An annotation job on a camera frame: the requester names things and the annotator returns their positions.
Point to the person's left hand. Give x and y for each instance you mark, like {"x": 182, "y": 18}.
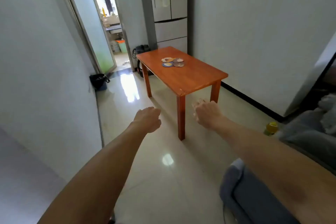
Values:
{"x": 147, "y": 120}

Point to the person's right hand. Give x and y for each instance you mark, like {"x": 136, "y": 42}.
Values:
{"x": 207, "y": 113}

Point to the person's left fingers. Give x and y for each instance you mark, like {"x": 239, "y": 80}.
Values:
{"x": 156, "y": 118}

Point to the person's right fingers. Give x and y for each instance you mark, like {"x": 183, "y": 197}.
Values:
{"x": 197, "y": 105}

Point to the person's right forearm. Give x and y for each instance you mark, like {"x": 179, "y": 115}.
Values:
{"x": 275, "y": 163}

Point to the person's left forearm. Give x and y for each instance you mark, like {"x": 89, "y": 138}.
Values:
{"x": 105, "y": 168}

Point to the orange wooden table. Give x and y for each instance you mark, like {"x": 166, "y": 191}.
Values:
{"x": 181, "y": 74}

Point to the brown round coaster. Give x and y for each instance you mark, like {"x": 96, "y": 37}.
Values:
{"x": 179, "y": 64}

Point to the grey round coaster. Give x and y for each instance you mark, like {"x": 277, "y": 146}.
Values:
{"x": 178, "y": 60}

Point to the blue round coaster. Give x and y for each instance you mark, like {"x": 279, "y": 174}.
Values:
{"x": 167, "y": 64}

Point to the yellow round coaster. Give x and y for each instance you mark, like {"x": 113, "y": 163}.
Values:
{"x": 167, "y": 59}

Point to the black bag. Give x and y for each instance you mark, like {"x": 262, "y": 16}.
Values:
{"x": 140, "y": 55}

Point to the black trash bin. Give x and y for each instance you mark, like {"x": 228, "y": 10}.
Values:
{"x": 98, "y": 81}

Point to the yellow-capped bottle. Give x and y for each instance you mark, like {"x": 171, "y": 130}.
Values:
{"x": 271, "y": 128}

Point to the green plastic bucket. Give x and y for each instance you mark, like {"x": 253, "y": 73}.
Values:
{"x": 121, "y": 45}

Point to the silver multi-door refrigerator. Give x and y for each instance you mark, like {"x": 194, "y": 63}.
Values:
{"x": 168, "y": 8}

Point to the kitchen counter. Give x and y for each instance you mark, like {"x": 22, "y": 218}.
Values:
{"x": 113, "y": 25}

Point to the grey sofa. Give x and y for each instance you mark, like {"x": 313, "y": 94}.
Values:
{"x": 262, "y": 197}

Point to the frosted glass sliding door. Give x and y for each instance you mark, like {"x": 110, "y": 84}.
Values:
{"x": 86, "y": 19}

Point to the grey bundled cloth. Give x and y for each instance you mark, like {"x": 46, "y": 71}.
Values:
{"x": 328, "y": 113}

